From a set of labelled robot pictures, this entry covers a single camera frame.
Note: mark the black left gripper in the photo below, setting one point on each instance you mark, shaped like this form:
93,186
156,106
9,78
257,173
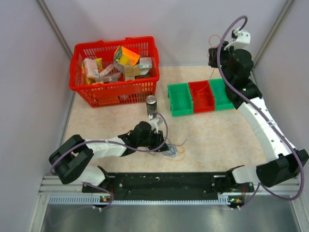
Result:
159,140

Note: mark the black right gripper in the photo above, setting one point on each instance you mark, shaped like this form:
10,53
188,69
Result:
213,56

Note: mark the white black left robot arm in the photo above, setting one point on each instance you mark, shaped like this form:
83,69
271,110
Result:
71,161

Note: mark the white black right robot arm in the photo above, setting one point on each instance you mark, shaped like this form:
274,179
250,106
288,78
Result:
284,160

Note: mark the left green storage bin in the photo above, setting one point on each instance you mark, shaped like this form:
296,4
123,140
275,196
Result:
181,102

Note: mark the green storage bin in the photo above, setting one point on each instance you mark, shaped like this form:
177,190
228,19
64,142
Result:
221,100
181,102

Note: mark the right green storage bin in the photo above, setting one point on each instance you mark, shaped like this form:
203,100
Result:
221,100

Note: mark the black drink can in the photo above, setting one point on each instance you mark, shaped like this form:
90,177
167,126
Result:
151,104

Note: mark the red storage bin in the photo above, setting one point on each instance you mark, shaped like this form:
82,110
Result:
202,96

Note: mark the white teal round tub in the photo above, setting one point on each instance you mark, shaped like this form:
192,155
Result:
145,63

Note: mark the brown cardboard box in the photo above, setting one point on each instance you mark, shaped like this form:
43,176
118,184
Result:
130,72

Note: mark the red plastic shopping basket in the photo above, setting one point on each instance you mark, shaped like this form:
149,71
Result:
116,93

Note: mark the clear plastic wrapped pack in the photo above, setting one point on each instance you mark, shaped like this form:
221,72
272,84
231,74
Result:
107,70

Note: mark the orange green juice carton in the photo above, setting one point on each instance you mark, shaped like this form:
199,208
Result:
125,56

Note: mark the pink white snack box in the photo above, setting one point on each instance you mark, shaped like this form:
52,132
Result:
91,68

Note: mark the yellow snack packet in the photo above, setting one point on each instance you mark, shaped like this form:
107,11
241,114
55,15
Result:
99,64

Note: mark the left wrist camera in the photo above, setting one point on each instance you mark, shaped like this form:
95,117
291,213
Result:
155,122

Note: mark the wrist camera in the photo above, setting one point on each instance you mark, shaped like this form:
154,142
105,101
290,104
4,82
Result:
155,122
241,38

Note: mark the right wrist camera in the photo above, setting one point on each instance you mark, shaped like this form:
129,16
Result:
241,38

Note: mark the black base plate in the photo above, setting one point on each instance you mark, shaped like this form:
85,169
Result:
173,186

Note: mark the aluminium frame post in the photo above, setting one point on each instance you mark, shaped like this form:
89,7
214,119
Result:
48,16

